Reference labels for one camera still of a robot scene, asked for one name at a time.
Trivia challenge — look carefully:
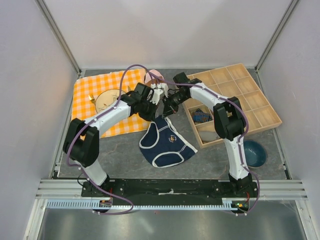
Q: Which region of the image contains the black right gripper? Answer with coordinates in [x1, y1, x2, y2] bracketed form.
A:
[161, 91, 188, 119]

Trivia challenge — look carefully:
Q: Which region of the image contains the navy blue white-trimmed underwear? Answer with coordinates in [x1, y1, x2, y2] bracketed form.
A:
[139, 116, 198, 168]

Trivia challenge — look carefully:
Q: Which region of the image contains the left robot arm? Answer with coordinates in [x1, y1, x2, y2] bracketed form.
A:
[63, 83, 164, 197]

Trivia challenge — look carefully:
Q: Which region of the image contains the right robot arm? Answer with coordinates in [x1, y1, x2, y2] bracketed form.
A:
[162, 72, 253, 197]

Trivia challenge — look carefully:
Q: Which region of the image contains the navy striped rolled underwear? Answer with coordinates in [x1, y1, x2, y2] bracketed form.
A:
[190, 108, 212, 123]

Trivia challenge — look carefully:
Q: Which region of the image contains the pink underwear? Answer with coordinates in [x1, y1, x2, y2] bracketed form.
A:
[144, 69, 164, 84]

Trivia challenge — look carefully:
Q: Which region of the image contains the grey rolled underwear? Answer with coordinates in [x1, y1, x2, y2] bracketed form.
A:
[198, 130, 220, 143]

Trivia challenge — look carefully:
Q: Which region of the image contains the bird-painted ceramic plate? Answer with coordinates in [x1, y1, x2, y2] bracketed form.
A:
[95, 89, 125, 113]

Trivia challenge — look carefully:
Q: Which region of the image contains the gold fork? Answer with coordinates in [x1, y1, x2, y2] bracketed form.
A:
[88, 94, 96, 105]

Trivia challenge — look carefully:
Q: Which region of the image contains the yellow checkered cloth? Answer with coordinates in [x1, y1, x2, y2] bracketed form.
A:
[71, 68, 150, 138]

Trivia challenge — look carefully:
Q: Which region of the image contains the wooden compartment tray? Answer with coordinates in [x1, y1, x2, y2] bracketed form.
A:
[182, 63, 282, 149]

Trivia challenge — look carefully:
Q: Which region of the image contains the blue ceramic bowl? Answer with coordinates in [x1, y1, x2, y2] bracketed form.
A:
[244, 139, 268, 168]

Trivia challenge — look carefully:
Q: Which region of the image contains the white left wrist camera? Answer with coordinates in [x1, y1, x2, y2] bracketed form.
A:
[149, 83, 169, 105]

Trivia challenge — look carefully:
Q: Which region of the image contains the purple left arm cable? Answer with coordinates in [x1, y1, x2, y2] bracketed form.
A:
[66, 64, 151, 216]

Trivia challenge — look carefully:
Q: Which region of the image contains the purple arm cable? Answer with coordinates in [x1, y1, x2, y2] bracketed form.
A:
[144, 69, 261, 217]
[66, 64, 151, 216]

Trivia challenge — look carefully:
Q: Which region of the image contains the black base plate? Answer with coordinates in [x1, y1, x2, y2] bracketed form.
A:
[81, 177, 260, 207]

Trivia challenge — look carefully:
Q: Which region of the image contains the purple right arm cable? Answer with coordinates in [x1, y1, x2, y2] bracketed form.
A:
[144, 69, 261, 217]

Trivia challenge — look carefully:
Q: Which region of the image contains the aluminium front rail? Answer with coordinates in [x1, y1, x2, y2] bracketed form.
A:
[35, 179, 308, 200]

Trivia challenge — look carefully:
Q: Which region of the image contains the white cable duct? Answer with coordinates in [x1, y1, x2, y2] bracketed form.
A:
[46, 199, 239, 211]

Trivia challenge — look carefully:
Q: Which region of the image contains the aluminium frame post right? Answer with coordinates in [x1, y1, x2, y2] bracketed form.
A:
[254, 0, 300, 74]

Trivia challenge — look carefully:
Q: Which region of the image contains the aluminium frame post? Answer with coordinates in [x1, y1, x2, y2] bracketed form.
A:
[35, 0, 82, 77]
[254, 0, 300, 74]

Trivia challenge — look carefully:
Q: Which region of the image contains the aluminium frame post left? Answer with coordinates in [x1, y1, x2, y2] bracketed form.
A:
[35, 0, 82, 77]

